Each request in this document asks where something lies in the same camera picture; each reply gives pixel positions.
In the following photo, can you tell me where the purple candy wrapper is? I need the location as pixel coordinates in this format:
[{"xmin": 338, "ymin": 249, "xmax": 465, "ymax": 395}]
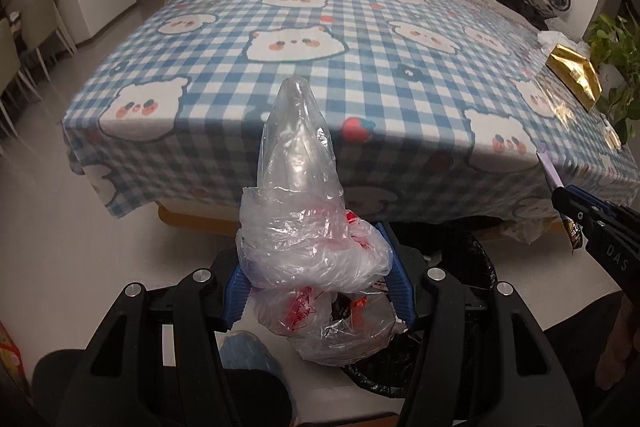
[{"xmin": 537, "ymin": 152, "xmax": 584, "ymax": 251}]

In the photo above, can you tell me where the clear red-print plastic bag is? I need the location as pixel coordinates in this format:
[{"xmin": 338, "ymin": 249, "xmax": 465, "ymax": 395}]
[{"xmin": 236, "ymin": 77, "xmax": 397, "ymax": 366}]

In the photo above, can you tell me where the person right hand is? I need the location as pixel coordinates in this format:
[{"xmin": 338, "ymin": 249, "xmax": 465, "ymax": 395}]
[{"xmin": 596, "ymin": 295, "xmax": 639, "ymax": 390}]

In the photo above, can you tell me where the gold tissue pack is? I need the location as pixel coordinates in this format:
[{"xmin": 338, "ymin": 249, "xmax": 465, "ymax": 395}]
[{"xmin": 546, "ymin": 44, "xmax": 602, "ymax": 112}]

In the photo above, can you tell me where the blue checkered bear tablecloth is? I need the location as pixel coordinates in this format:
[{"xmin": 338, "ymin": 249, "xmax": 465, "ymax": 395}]
[{"xmin": 62, "ymin": 0, "xmax": 639, "ymax": 222}]

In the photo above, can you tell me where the green potted plant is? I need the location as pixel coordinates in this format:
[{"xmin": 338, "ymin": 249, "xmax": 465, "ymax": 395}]
[{"xmin": 587, "ymin": 13, "xmax": 639, "ymax": 145}]

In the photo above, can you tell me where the dark clothes pile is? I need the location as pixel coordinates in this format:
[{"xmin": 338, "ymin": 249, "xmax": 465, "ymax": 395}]
[{"xmin": 496, "ymin": 0, "xmax": 555, "ymax": 30}]

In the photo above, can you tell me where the dining chair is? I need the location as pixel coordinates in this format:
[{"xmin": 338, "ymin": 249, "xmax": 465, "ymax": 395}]
[{"xmin": 0, "ymin": 0, "xmax": 79, "ymax": 134}]

